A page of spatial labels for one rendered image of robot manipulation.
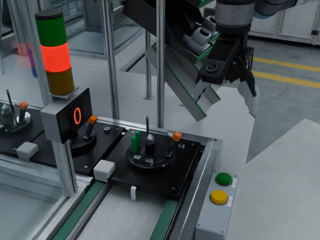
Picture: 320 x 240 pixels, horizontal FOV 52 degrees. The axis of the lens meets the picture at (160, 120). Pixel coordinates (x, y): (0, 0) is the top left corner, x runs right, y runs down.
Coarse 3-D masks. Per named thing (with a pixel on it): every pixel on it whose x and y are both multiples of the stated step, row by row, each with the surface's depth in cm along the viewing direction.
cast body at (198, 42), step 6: (198, 30) 99; (204, 30) 98; (186, 36) 102; (192, 36) 99; (198, 36) 98; (204, 36) 98; (210, 36) 100; (186, 42) 101; (192, 42) 100; (198, 42) 99; (204, 42) 98; (192, 48) 101; (198, 48) 100; (204, 48) 99; (198, 54) 101
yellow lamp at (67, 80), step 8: (48, 72) 63; (56, 72) 63; (64, 72) 63; (48, 80) 65; (56, 80) 64; (64, 80) 64; (72, 80) 66; (56, 88) 65; (64, 88) 65; (72, 88) 66
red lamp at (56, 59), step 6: (66, 42) 62; (42, 48) 61; (48, 48) 60; (54, 48) 60; (60, 48) 61; (66, 48) 62; (42, 54) 62; (48, 54) 61; (54, 54) 61; (60, 54) 61; (66, 54) 62; (48, 60) 62; (54, 60) 61; (60, 60) 62; (66, 60) 63; (48, 66) 62; (54, 66) 62; (60, 66) 62; (66, 66) 63
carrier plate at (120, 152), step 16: (128, 144) 100; (176, 144) 100; (192, 144) 100; (112, 160) 94; (176, 160) 94; (192, 160) 94; (112, 176) 88; (128, 176) 88; (144, 176) 88; (160, 176) 88; (176, 176) 88; (144, 192) 86; (160, 192) 83; (176, 192) 83
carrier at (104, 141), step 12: (84, 132) 102; (96, 132) 105; (108, 132) 105; (120, 132) 106; (72, 144) 97; (84, 144) 97; (96, 144) 100; (108, 144) 100; (72, 156) 95; (84, 156) 95; (96, 156) 95; (84, 168) 91
